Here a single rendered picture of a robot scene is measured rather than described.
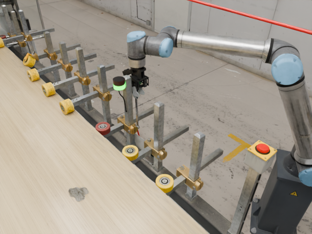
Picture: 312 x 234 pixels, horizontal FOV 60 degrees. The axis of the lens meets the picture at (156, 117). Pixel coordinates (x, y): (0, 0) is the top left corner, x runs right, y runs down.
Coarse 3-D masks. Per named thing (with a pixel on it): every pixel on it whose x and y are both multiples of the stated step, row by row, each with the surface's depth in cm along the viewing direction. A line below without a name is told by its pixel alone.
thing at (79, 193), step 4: (72, 188) 113; (76, 188) 113; (80, 188) 114; (84, 188) 113; (72, 192) 113; (76, 192) 113; (80, 192) 112; (84, 192) 113; (88, 192) 113; (72, 196) 111; (76, 196) 111; (80, 196) 110; (84, 196) 112; (76, 200) 110; (80, 200) 110
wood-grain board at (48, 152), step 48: (0, 48) 231; (0, 96) 172; (48, 96) 172; (0, 144) 136; (48, 144) 137; (96, 144) 137; (0, 192) 113; (48, 192) 113; (96, 192) 114; (144, 192) 114
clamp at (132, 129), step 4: (124, 116) 161; (120, 120) 158; (124, 120) 158; (124, 124) 155; (132, 124) 155; (124, 128) 157; (128, 128) 154; (132, 128) 153; (136, 128) 155; (128, 132) 156; (132, 132) 154
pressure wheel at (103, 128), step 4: (100, 124) 149; (104, 124) 149; (108, 124) 149; (96, 128) 146; (100, 128) 147; (104, 128) 146; (108, 128) 146; (100, 132) 145; (104, 132) 146; (108, 132) 147
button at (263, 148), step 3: (258, 144) 90; (261, 144) 89; (264, 144) 89; (258, 147) 88; (261, 147) 88; (264, 147) 88; (267, 147) 88; (258, 150) 88; (261, 150) 87; (264, 150) 87; (267, 150) 87
